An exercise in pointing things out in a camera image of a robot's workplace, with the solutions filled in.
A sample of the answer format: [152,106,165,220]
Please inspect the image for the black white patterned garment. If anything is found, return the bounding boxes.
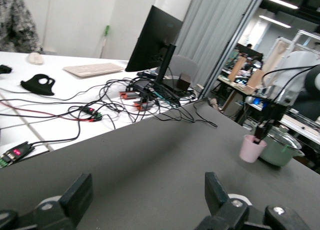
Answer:
[0,0,42,53]

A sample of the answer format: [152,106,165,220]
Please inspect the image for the pale green electric pot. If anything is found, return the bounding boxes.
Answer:
[258,126,306,167]

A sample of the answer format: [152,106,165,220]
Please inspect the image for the black computer monitor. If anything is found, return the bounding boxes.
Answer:
[124,5,198,93]

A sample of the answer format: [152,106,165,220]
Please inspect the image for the cream lumpy object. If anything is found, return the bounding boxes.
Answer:
[26,52,45,65]

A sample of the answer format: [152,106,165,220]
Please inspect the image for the black face mask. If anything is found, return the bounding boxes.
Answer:
[20,74,56,97]

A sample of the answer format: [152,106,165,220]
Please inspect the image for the ceiling light strip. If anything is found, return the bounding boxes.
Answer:
[261,0,300,10]
[258,14,292,29]

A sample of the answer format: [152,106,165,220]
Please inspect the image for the grey office chair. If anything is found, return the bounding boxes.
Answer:
[163,54,201,87]

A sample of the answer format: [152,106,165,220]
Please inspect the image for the pink plastic cup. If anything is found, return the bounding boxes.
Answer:
[239,134,268,163]

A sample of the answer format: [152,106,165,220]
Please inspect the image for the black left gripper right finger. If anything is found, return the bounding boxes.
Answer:
[194,171,312,230]

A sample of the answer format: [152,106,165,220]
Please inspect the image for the orange black device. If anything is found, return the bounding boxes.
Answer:
[118,90,139,100]
[133,101,155,111]

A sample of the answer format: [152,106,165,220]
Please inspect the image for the thin red wire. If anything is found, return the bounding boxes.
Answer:
[0,101,101,122]

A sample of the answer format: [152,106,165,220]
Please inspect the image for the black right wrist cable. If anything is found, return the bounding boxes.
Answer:
[261,64,320,102]

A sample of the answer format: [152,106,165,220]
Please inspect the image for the dark grey table mat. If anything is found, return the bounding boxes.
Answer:
[0,99,320,230]

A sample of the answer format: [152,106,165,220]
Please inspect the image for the black module red display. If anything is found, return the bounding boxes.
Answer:
[0,140,35,169]

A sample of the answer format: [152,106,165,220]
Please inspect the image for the white desk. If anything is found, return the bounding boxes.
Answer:
[0,51,198,163]

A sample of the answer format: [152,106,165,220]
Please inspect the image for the beige keyboard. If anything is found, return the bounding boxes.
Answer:
[62,62,125,78]

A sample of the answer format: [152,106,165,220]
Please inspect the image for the small green terminal module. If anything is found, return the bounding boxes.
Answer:
[79,105,104,122]

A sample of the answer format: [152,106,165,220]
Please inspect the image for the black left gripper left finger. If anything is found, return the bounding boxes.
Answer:
[0,173,94,230]

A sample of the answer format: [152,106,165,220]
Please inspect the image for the green handled tool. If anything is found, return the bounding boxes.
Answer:
[99,25,111,59]

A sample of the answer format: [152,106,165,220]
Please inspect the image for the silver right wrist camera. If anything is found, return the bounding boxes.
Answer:
[244,94,270,108]

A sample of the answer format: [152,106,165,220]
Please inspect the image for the thin black cable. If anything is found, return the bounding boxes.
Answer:
[153,98,218,128]

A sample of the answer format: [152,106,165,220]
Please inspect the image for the dark brown box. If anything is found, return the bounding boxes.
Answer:
[178,73,193,92]

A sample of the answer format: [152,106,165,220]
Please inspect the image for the white metal rack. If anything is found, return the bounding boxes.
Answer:
[274,29,320,65]

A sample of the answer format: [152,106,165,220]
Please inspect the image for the grey curtain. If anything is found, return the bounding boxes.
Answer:
[174,0,262,95]

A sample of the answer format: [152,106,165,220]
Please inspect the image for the wooden board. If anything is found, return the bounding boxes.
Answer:
[228,57,247,82]
[246,69,266,94]

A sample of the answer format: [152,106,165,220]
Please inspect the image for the tangled black desk cables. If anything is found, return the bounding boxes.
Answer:
[0,76,201,150]

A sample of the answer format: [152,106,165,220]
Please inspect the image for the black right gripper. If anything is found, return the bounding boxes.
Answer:
[253,99,288,143]

